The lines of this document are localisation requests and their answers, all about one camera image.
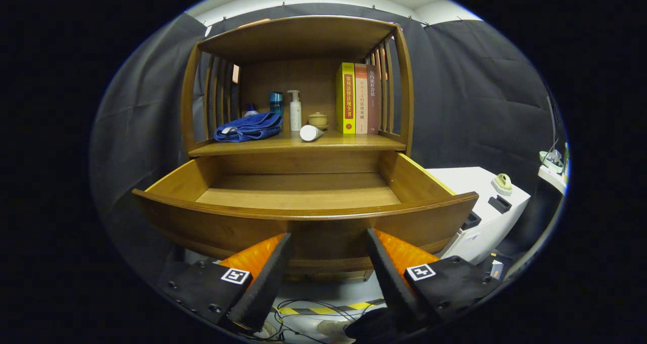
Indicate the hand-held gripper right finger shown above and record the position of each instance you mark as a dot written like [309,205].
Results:
[389,278]

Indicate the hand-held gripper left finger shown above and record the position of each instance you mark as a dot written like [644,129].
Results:
[268,278]

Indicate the brown wooden drawer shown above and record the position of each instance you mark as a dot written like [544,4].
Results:
[303,192]

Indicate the white green cream tube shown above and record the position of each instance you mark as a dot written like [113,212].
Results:
[309,133]

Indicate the white side cabinet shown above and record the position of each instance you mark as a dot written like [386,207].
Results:
[470,182]

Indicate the wooden countertop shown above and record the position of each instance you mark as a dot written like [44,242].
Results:
[283,141]

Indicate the brown wooden cabinet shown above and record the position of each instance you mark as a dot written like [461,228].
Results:
[298,36]

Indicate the yellow black floor tape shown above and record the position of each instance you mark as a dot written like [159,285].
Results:
[323,310]

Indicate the person's grey shoe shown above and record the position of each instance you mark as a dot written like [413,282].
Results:
[333,329]

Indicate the small white blue box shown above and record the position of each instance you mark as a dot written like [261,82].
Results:
[497,269]

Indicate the small black holder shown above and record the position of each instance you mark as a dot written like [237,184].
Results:
[500,204]

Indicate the green white tape roll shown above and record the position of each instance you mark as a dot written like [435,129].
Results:
[502,185]

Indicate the blue folded towel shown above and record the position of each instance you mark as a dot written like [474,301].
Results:
[250,127]

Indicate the beige lidded tea bowl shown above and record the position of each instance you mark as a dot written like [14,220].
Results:
[318,119]

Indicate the white pump bottle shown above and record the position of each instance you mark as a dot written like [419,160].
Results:
[295,114]

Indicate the small white blue-capped bottle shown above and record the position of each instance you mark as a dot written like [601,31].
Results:
[251,111]

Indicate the teal bottle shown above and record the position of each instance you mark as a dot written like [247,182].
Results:
[275,103]

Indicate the brown book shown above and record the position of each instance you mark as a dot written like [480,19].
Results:
[373,101]

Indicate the orange book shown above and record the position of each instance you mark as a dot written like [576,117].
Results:
[361,101]

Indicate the yellow book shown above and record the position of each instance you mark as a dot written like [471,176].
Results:
[346,101]

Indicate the white side shelf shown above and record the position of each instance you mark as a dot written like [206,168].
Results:
[551,178]

